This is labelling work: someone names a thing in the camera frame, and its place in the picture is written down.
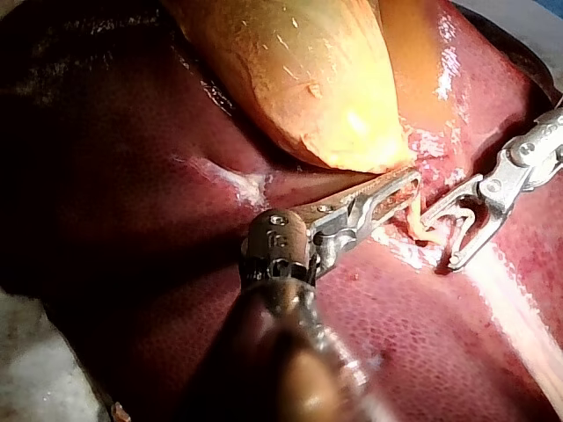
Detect right arm instrument jaw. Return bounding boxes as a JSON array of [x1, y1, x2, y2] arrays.
[[445, 205, 508, 271], [420, 173, 486, 226]]

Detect left arm instrument jaw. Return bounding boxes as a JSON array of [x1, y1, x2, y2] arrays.
[[348, 170, 423, 235], [306, 168, 417, 220]]

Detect left arm instrument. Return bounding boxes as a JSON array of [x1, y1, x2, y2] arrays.
[[238, 207, 361, 289]]

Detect right arm instrument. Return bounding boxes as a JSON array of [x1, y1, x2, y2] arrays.
[[478, 105, 563, 217]]

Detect white clip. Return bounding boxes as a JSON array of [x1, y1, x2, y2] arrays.
[[433, 204, 481, 267]]

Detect gallbladder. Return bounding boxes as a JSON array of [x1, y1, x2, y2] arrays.
[[160, 0, 418, 175]]

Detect thin tube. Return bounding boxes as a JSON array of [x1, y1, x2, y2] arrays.
[[405, 192, 443, 245]]

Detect dark red liver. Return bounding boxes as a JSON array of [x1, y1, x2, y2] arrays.
[[0, 0, 563, 422]]

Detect white cloth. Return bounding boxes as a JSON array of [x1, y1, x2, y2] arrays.
[[452, 0, 563, 105], [0, 289, 113, 422]]

